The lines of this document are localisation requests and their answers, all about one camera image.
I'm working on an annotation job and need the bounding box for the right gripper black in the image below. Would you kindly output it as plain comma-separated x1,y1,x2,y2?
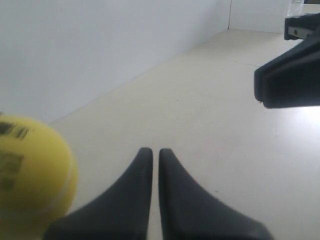
253,13,320,109

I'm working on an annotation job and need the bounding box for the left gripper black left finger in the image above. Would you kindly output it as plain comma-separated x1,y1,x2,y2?
43,147,153,240

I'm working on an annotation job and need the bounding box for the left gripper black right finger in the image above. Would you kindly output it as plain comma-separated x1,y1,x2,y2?
158,148,274,240

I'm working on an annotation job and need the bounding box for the yellow tennis ball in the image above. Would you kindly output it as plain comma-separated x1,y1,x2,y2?
0,114,78,240

